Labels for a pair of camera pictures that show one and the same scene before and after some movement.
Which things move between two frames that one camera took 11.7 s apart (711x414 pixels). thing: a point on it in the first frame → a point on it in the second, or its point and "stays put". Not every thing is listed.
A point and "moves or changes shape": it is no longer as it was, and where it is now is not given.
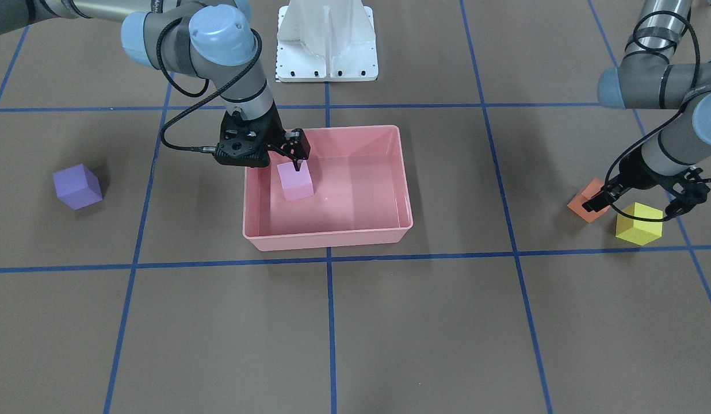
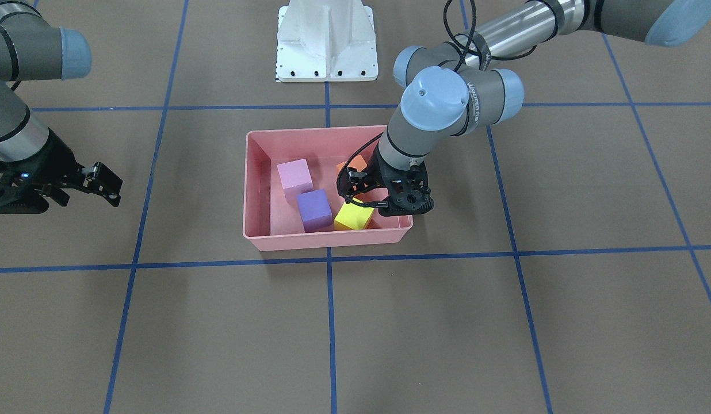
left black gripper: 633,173 → 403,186
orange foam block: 575,206 → 356,163
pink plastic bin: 360,197 stays put
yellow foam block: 638,231 → 354,217
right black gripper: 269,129 → 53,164
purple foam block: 77,187 moves or changes shape
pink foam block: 296,184 stays put
